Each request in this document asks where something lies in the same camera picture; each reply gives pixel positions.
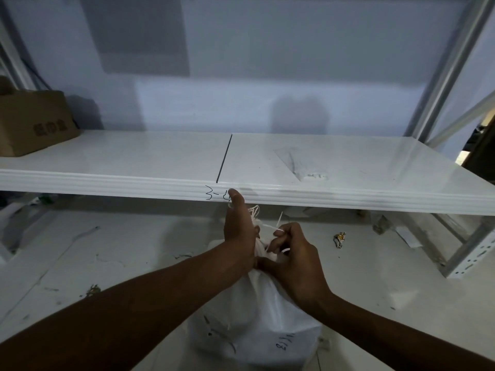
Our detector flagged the person's left hand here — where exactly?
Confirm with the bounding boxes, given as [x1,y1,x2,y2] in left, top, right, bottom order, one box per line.
[223,188,260,275]

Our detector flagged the person's right hand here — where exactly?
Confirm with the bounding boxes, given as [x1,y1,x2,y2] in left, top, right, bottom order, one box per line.
[255,222,333,310]

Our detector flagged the thin white tying string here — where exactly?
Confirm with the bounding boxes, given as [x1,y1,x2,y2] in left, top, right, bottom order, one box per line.
[251,204,291,256]

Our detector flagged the white woven sack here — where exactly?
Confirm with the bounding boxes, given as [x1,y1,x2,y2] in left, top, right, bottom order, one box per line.
[187,204,324,367]

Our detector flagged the white shelf board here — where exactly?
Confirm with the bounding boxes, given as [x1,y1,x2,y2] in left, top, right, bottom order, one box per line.
[0,130,495,216]

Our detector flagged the person's right forearm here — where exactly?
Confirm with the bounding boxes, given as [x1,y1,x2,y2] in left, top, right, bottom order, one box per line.
[309,291,495,371]

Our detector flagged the person's left forearm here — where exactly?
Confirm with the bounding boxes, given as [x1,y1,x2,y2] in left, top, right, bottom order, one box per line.
[0,239,252,371]

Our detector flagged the white paper scrap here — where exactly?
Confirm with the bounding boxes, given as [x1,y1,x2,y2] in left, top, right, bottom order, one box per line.
[394,226,422,250]

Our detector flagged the grey metal diagonal brace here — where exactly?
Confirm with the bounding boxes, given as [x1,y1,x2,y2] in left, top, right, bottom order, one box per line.
[425,100,495,149]

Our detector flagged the large brown cardboard box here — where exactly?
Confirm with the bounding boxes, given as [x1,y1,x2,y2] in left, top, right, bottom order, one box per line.
[0,90,82,158]

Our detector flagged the grey metal rear upright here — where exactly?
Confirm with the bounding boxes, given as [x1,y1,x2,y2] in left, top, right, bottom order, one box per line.
[404,0,495,143]
[0,23,36,91]

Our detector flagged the white perforated rack post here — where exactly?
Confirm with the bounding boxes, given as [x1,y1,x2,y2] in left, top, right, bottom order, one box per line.
[440,224,495,279]

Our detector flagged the black cable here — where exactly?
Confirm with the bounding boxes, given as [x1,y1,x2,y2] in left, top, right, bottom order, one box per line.
[21,57,51,91]

